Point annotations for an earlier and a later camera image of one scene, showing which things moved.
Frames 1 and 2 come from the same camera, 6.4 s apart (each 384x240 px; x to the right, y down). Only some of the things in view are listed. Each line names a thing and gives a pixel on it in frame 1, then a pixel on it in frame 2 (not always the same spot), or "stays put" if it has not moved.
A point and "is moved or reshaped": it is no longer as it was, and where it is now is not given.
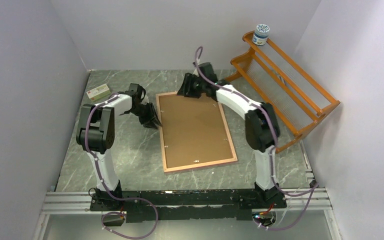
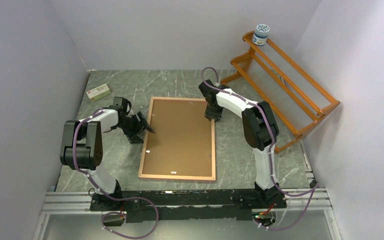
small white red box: [98, 92] stays put
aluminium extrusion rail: [298, 200] stays put
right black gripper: [186, 90] -> [216, 116]
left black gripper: [151, 115] -> [140, 126]
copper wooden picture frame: [194, 167] -> [182, 146]
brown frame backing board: [194, 131] is moved or reshaped
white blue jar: [261, 34] stays put
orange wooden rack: [284, 85] stays put
